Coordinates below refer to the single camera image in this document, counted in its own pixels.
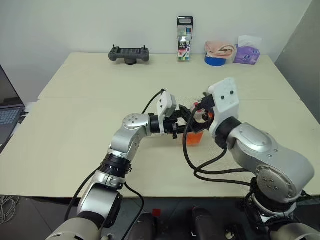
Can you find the small red square object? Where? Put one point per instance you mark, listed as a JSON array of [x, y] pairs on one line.
[[156, 212]]

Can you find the purple tissue pack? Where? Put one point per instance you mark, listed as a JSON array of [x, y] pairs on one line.
[[247, 51]]

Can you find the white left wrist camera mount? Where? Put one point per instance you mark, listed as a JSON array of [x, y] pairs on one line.
[[165, 106]]

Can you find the grey laptop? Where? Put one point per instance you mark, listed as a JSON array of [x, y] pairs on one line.
[[8, 105]]

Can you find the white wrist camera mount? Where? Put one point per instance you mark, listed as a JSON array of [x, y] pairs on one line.
[[225, 98], [165, 106]]

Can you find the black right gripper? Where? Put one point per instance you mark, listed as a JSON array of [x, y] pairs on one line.
[[206, 103]]

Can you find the dark rounded shape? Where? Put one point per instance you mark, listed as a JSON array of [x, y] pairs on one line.
[[203, 222], [147, 226]]

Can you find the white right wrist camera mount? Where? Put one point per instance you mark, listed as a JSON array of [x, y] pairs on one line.
[[225, 98]]

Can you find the pink folded towel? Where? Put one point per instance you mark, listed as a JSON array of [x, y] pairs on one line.
[[220, 48]]

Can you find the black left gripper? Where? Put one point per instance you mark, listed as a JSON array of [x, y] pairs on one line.
[[175, 125]]

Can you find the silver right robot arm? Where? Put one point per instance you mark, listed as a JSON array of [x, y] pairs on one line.
[[262, 155]]

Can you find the blue tape roll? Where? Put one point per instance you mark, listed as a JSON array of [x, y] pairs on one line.
[[214, 61]]

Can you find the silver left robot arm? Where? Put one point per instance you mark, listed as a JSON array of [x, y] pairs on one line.
[[130, 140]]

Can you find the marker pen pack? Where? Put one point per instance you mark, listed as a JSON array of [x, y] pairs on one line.
[[184, 40]]

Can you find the grey handheld remote controller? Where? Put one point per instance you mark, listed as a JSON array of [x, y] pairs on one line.
[[128, 53]]

